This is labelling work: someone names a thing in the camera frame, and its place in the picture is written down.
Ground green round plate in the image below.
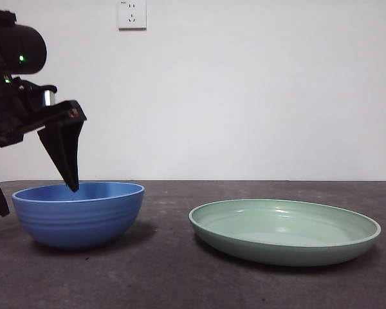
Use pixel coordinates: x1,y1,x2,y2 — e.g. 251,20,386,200
188,198,382,267

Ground white wall socket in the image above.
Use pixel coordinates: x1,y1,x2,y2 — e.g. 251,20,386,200
117,0,147,32

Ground pale grey camera box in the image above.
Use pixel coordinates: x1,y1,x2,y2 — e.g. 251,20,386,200
40,84,58,108

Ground blue ribbed bowl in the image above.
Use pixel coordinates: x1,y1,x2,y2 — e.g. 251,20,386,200
11,182,145,249

